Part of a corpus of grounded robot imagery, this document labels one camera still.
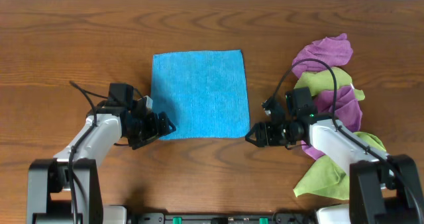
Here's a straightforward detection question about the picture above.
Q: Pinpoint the upper purple microfiber cloth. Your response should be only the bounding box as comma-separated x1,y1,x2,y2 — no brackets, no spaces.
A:
292,33,353,78

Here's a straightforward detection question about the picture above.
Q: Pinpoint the green microfiber cloth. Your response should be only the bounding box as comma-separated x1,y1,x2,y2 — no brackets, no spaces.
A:
294,67,365,101
293,131,387,201

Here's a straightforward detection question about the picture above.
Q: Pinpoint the purple microfiber cloth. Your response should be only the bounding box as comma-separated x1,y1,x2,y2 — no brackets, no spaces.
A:
292,33,353,78
299,85,363,161

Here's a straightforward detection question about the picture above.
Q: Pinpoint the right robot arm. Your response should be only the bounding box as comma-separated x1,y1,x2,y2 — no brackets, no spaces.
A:
245,87,423,223

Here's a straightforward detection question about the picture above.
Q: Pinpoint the lower green microfiber cloth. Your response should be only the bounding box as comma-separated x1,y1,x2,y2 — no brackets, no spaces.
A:
293,131,387,201

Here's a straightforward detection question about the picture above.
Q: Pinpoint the upper green microfiber cloth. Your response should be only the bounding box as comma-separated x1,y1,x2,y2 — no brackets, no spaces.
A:
294,67,365,101

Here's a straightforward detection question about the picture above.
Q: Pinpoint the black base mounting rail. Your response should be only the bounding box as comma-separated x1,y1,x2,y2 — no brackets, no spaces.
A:
127,213,317,224

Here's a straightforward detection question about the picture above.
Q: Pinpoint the blue microfiber cloth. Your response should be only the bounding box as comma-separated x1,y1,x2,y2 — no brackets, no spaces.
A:
151,50,250,140

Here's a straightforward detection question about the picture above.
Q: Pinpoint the lower purple microfiber cloth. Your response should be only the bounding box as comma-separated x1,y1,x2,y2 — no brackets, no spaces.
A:
299,85,363,161

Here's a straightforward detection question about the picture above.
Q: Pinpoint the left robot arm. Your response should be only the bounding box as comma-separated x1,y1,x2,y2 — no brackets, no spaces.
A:
26,83,176,224

